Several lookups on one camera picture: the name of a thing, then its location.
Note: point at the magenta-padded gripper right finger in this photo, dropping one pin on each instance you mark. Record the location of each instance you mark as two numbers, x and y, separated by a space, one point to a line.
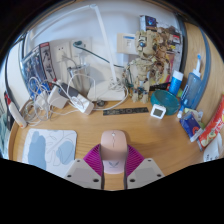
145 173

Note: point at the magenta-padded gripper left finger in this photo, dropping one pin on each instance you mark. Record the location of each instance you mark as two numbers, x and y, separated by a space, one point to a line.
81 173

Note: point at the pink computer mouse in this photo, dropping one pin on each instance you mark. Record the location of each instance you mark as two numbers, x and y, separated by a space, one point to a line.
114 150

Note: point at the white grey-blue printed mouse pad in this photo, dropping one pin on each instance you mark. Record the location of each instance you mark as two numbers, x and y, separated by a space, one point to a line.
50 146

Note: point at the small white cube clock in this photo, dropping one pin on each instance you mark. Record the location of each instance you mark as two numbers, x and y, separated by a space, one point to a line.
157 111

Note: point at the black ruler strip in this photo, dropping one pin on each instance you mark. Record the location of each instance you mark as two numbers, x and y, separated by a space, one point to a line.
125 111

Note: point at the blue tissue pack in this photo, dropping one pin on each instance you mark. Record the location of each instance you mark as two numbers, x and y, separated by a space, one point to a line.
190 126

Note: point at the white power strip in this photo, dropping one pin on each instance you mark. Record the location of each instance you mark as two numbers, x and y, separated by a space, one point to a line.
83 105

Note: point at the teal bowl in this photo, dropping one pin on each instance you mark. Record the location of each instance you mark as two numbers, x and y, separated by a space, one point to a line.
165 101

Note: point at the white adapter box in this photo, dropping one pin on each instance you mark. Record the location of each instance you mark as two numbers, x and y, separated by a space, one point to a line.
58 96

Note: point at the yellow red chips can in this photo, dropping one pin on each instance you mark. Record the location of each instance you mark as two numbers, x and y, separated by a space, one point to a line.
213 128

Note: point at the white charger block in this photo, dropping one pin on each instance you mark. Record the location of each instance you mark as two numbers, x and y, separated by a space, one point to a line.
41 99

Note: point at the light bedding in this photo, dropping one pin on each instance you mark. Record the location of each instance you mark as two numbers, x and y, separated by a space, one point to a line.
3 136

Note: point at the blue-capped white tube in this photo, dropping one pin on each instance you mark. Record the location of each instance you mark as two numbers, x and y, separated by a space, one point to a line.
175 83

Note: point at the blue spray bottle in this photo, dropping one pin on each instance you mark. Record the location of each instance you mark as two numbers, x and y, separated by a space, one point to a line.
191 90

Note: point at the steel cup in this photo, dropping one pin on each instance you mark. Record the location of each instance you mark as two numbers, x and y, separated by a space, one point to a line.
78 75

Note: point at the tan robot figure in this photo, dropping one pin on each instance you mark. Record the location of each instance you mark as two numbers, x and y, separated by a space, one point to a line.
143 66

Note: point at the robot model kit box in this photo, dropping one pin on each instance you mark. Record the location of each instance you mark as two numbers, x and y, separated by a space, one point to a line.
38 66

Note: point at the colourful poster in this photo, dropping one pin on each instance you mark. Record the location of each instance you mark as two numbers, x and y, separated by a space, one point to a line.
148 21

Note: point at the white wall socket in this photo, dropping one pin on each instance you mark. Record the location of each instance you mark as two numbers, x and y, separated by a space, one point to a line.
83 48
61 51

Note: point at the white wall plate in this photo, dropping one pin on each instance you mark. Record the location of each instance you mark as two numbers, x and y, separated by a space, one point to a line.
126 42

